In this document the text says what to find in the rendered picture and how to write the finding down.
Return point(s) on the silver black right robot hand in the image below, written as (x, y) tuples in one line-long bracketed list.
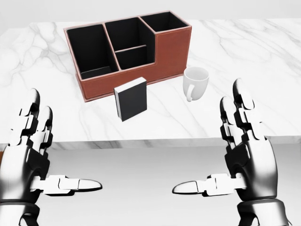
[(256, 164)]

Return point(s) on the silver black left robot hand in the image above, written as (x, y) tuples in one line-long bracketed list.
[(26, 160)]

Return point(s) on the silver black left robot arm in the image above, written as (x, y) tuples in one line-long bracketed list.
[(18, 213)]

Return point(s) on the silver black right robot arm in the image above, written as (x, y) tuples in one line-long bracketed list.
[(262, 212)]

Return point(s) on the black book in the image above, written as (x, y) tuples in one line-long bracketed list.
[(131, 100)]

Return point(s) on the red-brown desk caddy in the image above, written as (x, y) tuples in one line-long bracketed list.
[(128, 51)]

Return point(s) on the white mug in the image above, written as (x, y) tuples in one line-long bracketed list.
[(195, 82)]

